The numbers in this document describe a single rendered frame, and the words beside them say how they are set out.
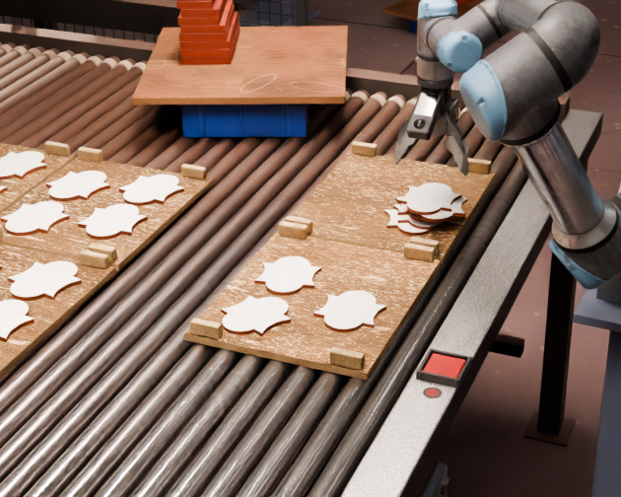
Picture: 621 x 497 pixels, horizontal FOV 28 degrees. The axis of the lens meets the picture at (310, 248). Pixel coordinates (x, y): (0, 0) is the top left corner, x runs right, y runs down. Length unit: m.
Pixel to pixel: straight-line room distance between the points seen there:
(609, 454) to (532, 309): 1.48
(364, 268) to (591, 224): 0.48
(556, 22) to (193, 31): 1.35
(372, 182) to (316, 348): 0.66
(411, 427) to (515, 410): 1.61
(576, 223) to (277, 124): 1.04
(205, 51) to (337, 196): 0.64
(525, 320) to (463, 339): 1.79
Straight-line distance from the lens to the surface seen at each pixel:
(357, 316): 2.23
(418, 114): 2.42
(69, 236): 2.58
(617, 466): 2.65
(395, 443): 1.98
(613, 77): 5.96
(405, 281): 2.35
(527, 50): 1.93
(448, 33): 2.31
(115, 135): 3.10
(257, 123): 2.98
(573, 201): 2.11
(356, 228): 2.54
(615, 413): 2.59
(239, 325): 2.21
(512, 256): 2.49
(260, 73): 3.06
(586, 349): 3.89
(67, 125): 3.19
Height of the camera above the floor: 2.14
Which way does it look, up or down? 29 degrees down
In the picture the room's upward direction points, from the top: 2 degrees counter-clockwise
